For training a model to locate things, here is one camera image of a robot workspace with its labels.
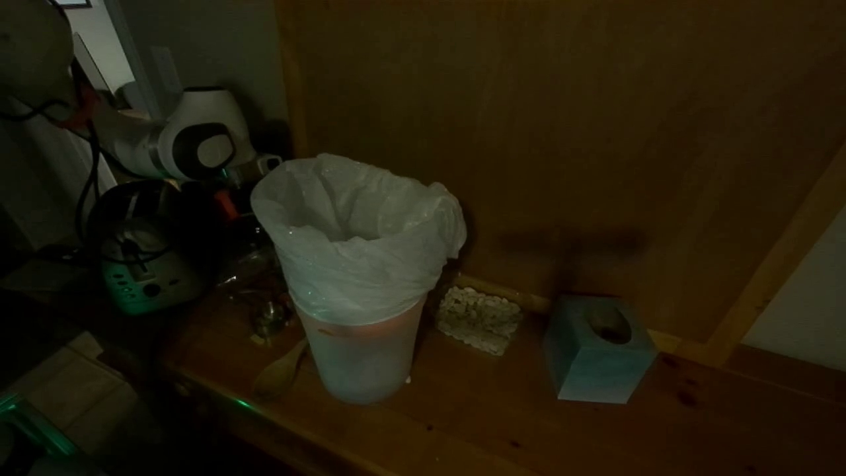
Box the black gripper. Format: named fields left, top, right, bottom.
left=199, top=167, right=260, bottom=230

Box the white bucket liner bag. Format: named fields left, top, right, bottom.
left=250, top=151, right=472, bottom=325

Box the clear plastic bucket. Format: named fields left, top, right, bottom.
left=289, top=284, right=428, bottom=407

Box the silver electric kettle appliance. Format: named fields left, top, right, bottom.
left=86, top=176, right=211, bottom=319

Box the small tan wooden object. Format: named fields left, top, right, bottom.
left=251, top=339, right=312, bottom=398

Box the cardboard box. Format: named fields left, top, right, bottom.
left=0, top=329, right=144, bottom=463

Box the speckled rectangular sponge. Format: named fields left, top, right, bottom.
left=435, top=280, right=523, bottom=359

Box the brown wooden cabinet panel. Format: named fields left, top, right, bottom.
left=272, top=0, right=846, bottom=365

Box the blue tissue box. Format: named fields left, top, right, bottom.
left=543, top=294, right=658, bottom=407

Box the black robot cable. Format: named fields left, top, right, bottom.
left=72, top=121, right=121, bottom=258

